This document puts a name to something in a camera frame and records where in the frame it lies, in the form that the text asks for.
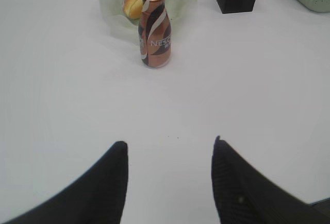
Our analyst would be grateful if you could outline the golden bread roll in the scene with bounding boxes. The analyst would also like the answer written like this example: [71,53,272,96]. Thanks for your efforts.
[123,0,143,20]

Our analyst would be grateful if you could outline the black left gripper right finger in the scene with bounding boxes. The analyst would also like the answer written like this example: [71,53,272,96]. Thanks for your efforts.
[211,136,329,223]

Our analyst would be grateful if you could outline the brown Nescafe coffee bottle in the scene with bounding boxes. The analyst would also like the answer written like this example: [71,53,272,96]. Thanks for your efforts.
[138,0,171,68]

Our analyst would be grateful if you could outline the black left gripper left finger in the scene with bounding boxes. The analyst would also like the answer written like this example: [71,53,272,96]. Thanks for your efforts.
[9,141,128,223]

